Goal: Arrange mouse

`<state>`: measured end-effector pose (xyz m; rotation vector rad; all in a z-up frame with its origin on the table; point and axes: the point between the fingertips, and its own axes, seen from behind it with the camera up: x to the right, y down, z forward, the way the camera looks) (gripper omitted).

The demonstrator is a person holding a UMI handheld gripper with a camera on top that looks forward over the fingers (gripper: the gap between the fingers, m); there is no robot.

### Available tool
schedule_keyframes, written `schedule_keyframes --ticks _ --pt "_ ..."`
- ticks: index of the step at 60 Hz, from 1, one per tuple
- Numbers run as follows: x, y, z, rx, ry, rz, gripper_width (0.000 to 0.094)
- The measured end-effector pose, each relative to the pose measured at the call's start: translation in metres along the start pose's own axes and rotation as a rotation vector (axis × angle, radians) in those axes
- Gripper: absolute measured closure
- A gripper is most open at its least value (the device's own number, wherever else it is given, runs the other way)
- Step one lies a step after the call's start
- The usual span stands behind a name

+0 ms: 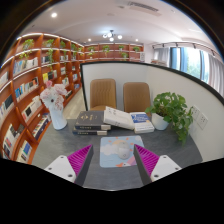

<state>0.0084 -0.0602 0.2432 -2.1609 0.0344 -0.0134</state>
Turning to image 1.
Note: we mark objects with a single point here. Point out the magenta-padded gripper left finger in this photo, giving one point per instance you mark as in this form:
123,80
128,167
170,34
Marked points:
60,165

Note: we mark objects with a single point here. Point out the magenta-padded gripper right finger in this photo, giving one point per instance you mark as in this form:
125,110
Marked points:
165,165

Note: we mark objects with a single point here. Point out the light blue cartoon mouse pad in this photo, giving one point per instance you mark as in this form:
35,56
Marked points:
108,151

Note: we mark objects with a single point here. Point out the white plant pot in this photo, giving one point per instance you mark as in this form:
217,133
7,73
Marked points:
159,122

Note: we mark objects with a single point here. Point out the blue and white book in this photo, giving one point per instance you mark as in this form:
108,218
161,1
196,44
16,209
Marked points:
141,121

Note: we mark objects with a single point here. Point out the thick dark hardcover book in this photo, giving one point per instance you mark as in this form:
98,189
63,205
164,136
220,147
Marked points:
90,119

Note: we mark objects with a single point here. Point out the green leafy pothos plant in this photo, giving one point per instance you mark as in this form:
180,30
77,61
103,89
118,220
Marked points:
171,108

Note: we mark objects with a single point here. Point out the white hardcover book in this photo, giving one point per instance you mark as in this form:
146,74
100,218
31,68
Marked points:
118,117

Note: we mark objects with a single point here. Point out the pink and white flower bouquet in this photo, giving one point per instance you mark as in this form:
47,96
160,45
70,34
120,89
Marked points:
53,93

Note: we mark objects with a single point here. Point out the tan upholstered chair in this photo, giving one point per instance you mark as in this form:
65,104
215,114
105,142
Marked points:
136,96
103,93

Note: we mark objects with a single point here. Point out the orange wooden bookshelf unit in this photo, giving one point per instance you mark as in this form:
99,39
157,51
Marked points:
26,76

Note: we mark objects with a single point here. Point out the glass window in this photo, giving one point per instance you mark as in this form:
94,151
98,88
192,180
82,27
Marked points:
193,61

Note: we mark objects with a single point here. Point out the ceiling lights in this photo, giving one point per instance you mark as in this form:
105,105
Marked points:
110,35

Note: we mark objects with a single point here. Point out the white wall socket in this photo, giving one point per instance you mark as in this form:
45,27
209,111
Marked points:
202,120
195,112

